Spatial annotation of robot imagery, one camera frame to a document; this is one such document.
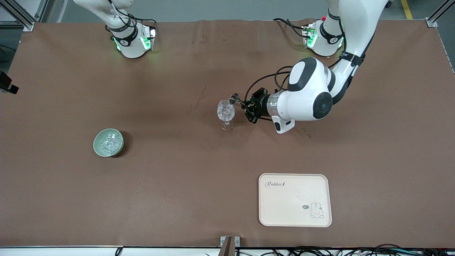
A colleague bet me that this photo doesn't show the small metal measuring cup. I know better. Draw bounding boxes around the small metal measuring cup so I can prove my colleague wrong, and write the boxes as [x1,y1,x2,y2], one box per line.
[229,93,246,107]

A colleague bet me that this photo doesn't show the pile of clear ice cubes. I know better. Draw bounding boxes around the pile of clear ice cubes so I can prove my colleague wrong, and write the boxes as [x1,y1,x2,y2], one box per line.
[98,132,121,155]

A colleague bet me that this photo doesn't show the clear stemmed wine glass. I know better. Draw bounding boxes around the clear stemmed wine glass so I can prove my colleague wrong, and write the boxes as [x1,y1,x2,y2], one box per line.
[217,100,236,131]

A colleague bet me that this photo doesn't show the grey base connector box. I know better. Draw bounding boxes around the grey base connector box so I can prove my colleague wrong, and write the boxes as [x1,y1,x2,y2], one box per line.
[302,24,317,48]
[141,26,157,51]

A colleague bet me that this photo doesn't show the cream rabbit print tray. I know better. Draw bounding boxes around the cream rabbit print tray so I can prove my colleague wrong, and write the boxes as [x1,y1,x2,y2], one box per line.
[258,173,333,228]

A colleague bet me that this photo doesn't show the pale green ceramic bowl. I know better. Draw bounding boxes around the pale green ceramic bowl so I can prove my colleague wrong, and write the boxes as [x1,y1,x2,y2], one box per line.
[93,128,124,157]

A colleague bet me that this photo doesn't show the brown table cover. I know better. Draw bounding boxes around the brown table cover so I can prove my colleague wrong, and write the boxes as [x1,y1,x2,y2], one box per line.
[0,18,455,248]

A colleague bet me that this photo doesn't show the brown upright bar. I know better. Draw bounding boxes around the brown upright bar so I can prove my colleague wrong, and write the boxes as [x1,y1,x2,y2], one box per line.
[221,236,235,256]

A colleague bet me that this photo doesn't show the white table edge strip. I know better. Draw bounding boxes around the white table edge strip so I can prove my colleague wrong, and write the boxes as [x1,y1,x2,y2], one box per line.
[0,245,223,256]

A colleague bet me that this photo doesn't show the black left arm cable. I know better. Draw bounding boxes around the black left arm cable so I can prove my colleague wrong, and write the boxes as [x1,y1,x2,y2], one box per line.
[243,65,295,103]

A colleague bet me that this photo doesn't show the aluminium frame post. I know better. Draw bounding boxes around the aluminium frame post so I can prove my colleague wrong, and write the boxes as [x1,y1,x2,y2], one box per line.
[426,0,455,28]
[0,0,48,32]

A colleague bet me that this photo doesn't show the black base cable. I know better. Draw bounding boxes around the black base cable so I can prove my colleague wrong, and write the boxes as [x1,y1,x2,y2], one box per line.
[273,18,306,38]
[126,14,157,28]

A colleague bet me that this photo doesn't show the silver metal bracket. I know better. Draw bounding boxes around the silver metal bracket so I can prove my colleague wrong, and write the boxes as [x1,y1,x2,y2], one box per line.
[220,236,241,256]

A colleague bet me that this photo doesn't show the black cable bundle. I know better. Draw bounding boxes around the black cable bundle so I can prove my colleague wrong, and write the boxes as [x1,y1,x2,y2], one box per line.
[204,244,455,256]

